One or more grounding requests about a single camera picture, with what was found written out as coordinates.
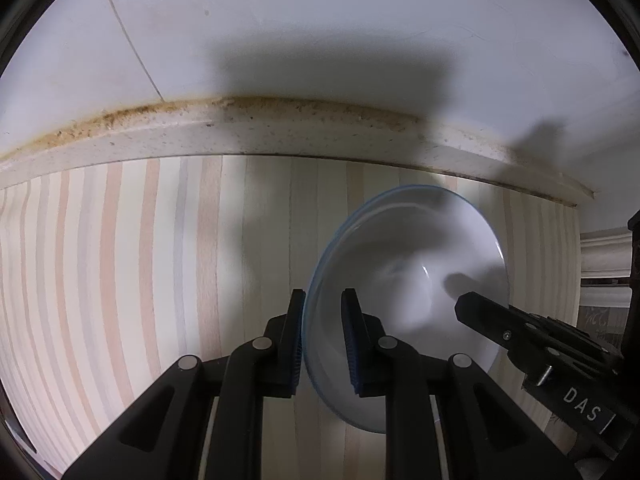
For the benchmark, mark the striped cat-print counter mat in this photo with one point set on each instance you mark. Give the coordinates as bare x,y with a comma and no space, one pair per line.
100,285

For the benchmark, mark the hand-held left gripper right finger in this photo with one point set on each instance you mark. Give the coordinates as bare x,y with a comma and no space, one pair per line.
350,340

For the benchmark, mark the white bowl with blue rim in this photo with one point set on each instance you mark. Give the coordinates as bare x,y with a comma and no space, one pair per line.
400,260

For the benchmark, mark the white door frame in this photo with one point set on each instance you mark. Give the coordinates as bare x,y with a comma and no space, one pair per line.
602,265

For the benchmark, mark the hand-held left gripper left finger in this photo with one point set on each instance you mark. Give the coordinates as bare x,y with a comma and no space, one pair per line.
295,340

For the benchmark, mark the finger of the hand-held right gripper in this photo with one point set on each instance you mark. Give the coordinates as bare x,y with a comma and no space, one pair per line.
635,260
505,322

